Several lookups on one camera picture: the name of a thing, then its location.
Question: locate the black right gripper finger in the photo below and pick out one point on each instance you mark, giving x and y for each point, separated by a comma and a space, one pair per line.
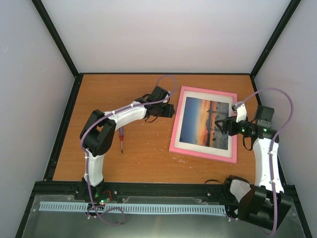
222, 128
222, 121

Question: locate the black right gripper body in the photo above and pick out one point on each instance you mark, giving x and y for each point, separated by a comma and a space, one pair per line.
234, 131

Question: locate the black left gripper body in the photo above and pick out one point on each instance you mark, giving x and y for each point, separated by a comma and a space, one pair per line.
167, 113

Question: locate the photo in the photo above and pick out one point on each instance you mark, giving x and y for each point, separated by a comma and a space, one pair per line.
198, 121

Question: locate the pink wooden photo frame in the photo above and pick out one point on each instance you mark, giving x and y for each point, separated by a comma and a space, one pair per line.
178, 119

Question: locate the red blue screwdriver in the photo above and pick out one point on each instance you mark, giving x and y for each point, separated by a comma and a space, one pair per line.
121, 136

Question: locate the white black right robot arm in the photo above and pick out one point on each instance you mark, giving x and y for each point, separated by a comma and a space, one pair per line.
264, 204

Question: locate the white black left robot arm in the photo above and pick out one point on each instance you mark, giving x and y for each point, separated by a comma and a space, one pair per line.
98, 132

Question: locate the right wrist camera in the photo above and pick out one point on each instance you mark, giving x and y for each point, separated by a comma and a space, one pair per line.
240, 110

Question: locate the black enclosure frame post right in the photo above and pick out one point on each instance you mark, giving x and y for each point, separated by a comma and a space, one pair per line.
288, 13

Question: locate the black enclosure frame post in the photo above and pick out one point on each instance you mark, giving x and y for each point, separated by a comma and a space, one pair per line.
288, 13
44, 15

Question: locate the light blue cable duct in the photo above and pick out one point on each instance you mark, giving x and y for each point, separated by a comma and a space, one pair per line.
138, 209

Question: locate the black enclosure frame post left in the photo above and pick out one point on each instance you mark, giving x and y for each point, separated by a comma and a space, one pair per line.
44, 15

